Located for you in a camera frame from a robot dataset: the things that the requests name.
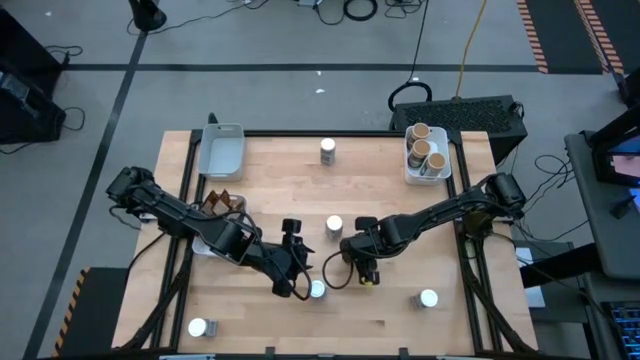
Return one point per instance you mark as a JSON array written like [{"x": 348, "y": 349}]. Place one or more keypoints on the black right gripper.
[{"x": 370, "y": 245}]

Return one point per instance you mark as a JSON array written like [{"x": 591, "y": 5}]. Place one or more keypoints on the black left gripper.
[{"x": 282, "y": 260}]

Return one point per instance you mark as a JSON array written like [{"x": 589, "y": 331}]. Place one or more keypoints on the white-lidded spice jar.
[
  {"x": 327, "y": 145},
  {"x": 428, "y": 298},
  {"x": 334, "y": 223},
  {"x": 196, "y": 327},
  {"x": 318, "y": 289}
]

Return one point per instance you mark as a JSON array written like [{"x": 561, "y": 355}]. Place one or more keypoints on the dark brown spice packet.
[{"x": 239, "y": 204}]

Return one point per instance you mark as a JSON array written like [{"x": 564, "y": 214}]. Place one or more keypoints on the white plastic bin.
[
  {"x": 442, "y": 137},
  {"x": 200, "y": 247}
]

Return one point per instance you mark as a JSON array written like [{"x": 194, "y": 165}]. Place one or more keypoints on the brown-lidded cardboard spice tube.
[
  {"x": 436, "y": 161},
  {"x": 420, "y": 148},
  {"x": 420, "y": 131}
]

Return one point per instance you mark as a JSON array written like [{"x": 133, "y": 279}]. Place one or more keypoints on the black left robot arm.
[{"x": 190, "y": 220}]

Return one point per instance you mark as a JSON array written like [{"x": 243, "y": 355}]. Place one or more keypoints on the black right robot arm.
[{"x": 440, "y": 212}]

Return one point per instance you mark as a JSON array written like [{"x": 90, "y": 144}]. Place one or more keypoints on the light grey plastic bin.
[{"x": 222, "y": 150}]

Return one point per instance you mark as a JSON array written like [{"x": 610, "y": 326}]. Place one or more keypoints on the white paper sheet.
[{"x": 535, "y": 297}]

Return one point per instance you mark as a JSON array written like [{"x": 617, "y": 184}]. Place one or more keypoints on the black computer case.
[{"x": 500, "y": 125}]

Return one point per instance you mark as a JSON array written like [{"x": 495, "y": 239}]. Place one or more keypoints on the black mat striped edge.
[
  {"x": 560, "y": 35},
  {"x": 100, "y": 310},
  {"x": 620, "y": 25}
]

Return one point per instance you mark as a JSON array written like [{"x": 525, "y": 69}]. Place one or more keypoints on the black beam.
[{"x": 560, "y": 265}]

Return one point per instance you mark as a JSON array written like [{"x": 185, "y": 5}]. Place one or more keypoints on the grey box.
[{"x": 310, "y": 2}]

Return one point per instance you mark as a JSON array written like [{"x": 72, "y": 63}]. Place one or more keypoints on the grey desk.
[{"x": 600, "y": 235}]

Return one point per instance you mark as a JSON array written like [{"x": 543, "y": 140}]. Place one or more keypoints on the small black desk object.
[{"x": 622, "y": 207}]

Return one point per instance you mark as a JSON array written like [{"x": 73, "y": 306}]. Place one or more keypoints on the backlit keyboard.
[{"x": 625, "y": 325}]

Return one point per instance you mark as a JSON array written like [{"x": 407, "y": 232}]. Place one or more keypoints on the black monitor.
[{"x": 625, "y": 165}]

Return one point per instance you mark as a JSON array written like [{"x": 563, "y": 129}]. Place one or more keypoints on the black speaker box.
[{"x": 25, "y": 115}]

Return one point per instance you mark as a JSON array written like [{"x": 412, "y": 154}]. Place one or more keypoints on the black cabinet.
[{"x": 20, "y": 45}]

